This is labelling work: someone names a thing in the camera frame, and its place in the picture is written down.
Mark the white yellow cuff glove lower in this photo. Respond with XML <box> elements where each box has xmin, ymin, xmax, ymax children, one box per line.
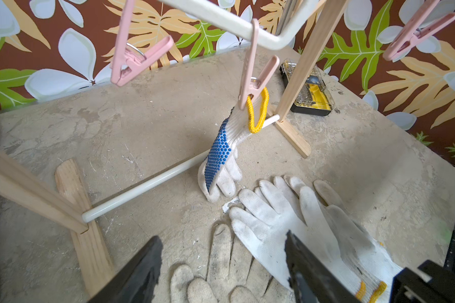
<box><xmin>283</xmin><ymin>175</ymin><xmax>402</xmax><ymax>302</ymax></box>

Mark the yellow screwdriver bit set case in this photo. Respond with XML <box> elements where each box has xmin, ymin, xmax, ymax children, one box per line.
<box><xmin>291</xmin><ymin>67</ymin><xmax>334</xmax><ymax>117</ymax></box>

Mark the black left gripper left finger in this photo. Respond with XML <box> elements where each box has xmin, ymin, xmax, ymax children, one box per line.
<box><xmin>89</xmin><ymin>236</ymin><xmax>163</xmax><ymax>303</ymax></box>

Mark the white yellow cuff glove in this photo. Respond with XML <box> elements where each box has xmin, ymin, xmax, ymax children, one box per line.
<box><xmin>229</xmin><ymin>181</ymin><xmax>390</xmax><ymax>302</ymax></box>
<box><xmin>283</xmin><ymin>175</ymin><xmax>402</xmax><ymax>302</ymax></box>

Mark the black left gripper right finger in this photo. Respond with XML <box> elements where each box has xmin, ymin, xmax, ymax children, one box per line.
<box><xmin>285</xmin><ymin>231</ymin><xmax>358</xmax><ymax>302</ymax></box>

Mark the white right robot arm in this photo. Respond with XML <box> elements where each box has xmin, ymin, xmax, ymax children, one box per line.
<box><xmin>390</xmin><ymin>225</ymin><xmax>455</xmax><ymax>302</ymax></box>

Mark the blue dotted yellow cuff glove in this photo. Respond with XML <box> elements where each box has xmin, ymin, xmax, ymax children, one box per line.
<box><xmin>198</xmin><ymin>88</ymin><xmax>269</xmax><ymax>203</ymax></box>

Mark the pink clothes peg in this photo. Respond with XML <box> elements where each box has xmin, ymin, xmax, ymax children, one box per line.
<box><xmin>236</xmin><ymin>18</ymin><xmax>281</xmax><ymax>111</ymax></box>
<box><xmin>377</xmin><ymin>1</ymin><xmax>455</xmax><ymax>62</ymax></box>
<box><xmin>111</xmin><ymin>1</ymin><xmax>174</xmax><ymax>87</ymax></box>

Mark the white yellow cuff glove upper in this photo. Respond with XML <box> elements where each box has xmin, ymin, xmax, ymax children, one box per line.
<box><xmin>229</xmin><ymin>181</ymin><xmax>390</xmax><ymax>302</ymax></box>

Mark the white clip hanger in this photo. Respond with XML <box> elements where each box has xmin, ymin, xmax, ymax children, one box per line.
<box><xmin>161</xmin><ymin>0</ymin><xmax>326</xmax><ymax>51</ymax></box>

